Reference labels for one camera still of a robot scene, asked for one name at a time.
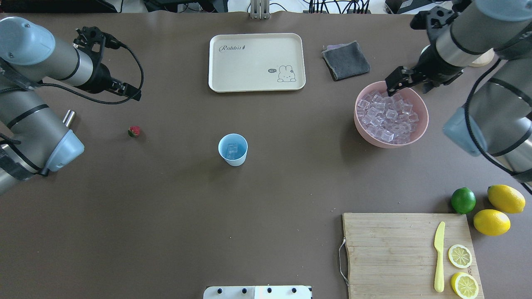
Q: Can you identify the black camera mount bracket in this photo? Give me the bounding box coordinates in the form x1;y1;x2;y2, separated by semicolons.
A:
410;6;458;45

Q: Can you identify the lemon slice lower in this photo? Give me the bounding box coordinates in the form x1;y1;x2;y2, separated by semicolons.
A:
451;272;480;299

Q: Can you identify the aluminium frame post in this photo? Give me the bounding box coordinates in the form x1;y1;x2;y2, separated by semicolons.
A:
249;0;271;20

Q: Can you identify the wooden glass stand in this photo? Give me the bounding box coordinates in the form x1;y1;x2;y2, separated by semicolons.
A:
469;49;495;67

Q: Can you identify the yellow lemon outer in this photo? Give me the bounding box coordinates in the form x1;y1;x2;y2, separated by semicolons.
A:
487;185;526;214

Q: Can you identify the green lime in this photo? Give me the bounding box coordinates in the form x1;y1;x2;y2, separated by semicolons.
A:
451;187;476;214

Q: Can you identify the clear ice cube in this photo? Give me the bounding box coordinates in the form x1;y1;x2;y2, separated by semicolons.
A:
226;142;239;160

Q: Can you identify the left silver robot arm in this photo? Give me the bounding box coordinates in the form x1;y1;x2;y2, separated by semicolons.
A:
0;17;141;194

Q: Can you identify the wooden cutting board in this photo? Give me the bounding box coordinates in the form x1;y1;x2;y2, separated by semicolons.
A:
342;213;475;299

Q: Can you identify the red strawberry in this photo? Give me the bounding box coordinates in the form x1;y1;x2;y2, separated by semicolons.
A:
128;126;141;138

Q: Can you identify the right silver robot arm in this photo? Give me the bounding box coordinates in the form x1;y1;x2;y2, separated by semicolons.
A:
385;0;532;192

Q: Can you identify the light blue plastic cup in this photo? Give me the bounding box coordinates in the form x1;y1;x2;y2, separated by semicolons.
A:
218;134;248;167

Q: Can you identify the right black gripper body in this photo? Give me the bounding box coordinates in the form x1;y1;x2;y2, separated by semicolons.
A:
411;44;464;93

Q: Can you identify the yellow plastic knife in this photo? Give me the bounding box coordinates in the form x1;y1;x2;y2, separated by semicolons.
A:
433;221;446;293

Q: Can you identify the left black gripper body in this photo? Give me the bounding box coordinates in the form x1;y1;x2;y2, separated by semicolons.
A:
86;63;124;94

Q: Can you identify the pink bowl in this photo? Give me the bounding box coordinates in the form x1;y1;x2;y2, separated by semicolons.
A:
354;81;429;148

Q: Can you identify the lemon slice upper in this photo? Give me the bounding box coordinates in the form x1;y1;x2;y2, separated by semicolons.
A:
447;244;473;269

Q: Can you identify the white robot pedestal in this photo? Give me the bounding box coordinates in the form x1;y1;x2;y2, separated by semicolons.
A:
203;284;313;299

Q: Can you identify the pile of clear ice cubes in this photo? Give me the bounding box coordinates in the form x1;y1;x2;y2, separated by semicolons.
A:
354;90;420;145

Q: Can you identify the cream rabbit tray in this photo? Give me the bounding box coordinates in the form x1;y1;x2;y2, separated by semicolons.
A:
208;33;306;93

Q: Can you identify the yellow lemon near lime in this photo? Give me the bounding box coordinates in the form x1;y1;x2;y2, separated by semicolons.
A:
473;209;511;236

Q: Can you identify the lemon slice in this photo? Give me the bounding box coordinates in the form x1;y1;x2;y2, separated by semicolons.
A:
451;272;480;299
447;244;473;269

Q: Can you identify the grey folded cloth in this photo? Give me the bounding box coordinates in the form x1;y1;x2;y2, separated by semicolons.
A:
322;40;371;81

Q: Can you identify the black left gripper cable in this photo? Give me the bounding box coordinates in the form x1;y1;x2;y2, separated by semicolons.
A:
37;37;145;105

